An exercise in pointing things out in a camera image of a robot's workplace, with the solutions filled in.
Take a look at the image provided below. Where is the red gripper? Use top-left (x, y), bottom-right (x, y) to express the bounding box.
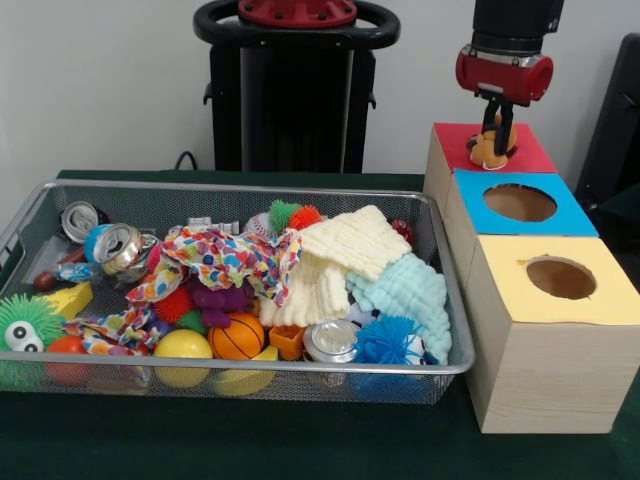
top-left (454, 44), bottom-right (555, 156)

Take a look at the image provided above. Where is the tan plush teddy bear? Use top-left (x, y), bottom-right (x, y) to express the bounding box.
top-left (467, 114), bottom-right (520, 169)

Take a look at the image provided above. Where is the cream waffle cloth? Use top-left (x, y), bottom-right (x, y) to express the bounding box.
top-left (257, 204), bottom-right (414, 331)

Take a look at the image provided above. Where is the colourful spotted cloth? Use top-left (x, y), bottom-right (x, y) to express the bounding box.
top-left (62, 304), bottom-right (161, 357)
top-left (124, 226), bottom-right (305, 307)

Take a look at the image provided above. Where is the dented silver can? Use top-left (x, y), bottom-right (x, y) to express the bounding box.
top-left (93, 223), bottom-right (151, 276)

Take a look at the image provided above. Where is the wooden box with three holes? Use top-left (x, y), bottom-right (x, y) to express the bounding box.
top-left (423, 121), bottom-right (640, 434)

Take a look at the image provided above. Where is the black upright panel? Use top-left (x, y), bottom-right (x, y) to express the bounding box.
top-left (574, 33), bottom-right (640, 201)

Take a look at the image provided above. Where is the dark green table cloth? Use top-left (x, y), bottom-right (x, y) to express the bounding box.
top-left (0, 169), bottom-right (640, 480)
top-left (597, 183), bottom-right (640, 236)

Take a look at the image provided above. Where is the mint waffle cloth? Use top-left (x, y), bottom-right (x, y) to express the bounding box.
top-left (344, 252), bottom-right (451, 365)

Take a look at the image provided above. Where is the blue fuzzy toy with eyes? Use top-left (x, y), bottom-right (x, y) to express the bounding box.
top-left (353, 313), bottom-right (439, 366)

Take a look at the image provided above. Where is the silver drink can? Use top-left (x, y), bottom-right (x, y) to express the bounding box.
top-left (303, 319), bottom-right (361, 364)

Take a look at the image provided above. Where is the orange toy basketball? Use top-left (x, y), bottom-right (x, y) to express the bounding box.
top-left (207, 312), bottom-right (266, 361)

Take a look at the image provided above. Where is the yellow cheese wedge toy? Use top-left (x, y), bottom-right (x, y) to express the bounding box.
top-left (42, 281), bottom-right (95, 321)

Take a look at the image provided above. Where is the green fuzzy toy with eyes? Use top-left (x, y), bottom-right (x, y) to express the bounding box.
top-left (0, 293), bottom-right (66, 354)

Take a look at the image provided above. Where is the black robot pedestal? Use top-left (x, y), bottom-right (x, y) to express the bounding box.
top-left (192, 0), bottom-right (401, 174)

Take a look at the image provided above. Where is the silver wire mesh bin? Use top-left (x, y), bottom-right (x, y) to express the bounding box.
top-left (0, 178), bottom-right (476, 406)

